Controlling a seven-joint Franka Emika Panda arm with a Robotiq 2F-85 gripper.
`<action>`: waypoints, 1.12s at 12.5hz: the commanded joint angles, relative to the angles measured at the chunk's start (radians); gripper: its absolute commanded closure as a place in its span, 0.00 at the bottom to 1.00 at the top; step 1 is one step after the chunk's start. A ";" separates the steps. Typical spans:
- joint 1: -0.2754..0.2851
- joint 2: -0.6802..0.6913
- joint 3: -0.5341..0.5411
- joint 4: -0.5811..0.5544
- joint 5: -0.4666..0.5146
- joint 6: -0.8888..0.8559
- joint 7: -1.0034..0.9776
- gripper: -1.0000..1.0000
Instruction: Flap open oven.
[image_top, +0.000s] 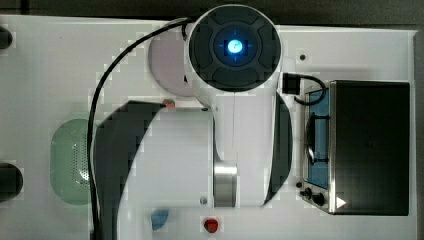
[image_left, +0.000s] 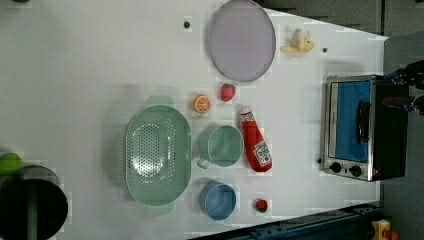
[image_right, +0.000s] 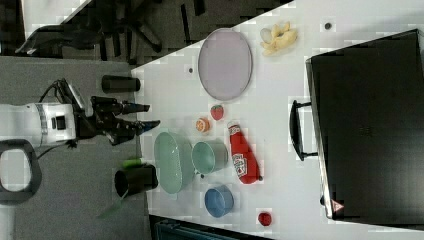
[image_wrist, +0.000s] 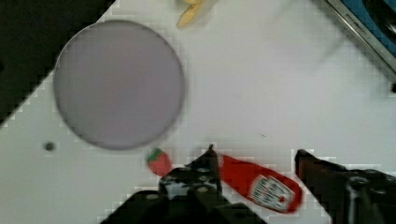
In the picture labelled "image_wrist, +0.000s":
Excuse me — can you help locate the red ketchup bottle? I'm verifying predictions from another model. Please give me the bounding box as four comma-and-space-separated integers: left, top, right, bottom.
218, 154, 303, 214

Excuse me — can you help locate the toy strawberry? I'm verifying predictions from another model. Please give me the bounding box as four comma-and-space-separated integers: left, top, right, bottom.
147, 148, 172, 176

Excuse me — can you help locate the peeled toy banana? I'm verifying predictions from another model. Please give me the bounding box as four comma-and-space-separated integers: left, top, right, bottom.
176, 0, 218, 30

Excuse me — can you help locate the round lilac plate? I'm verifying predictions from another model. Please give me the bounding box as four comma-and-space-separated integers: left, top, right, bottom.
53, 21, 186, 149

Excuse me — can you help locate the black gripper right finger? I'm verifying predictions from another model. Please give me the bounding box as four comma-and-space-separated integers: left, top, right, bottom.
294, 149, 396, 224

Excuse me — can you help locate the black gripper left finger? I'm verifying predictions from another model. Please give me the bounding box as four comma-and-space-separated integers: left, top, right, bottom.
159, 144, 222, 201

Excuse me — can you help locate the toaster oven with blue door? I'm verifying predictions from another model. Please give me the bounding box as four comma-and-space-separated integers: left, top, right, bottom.
322, 0, 396, 75

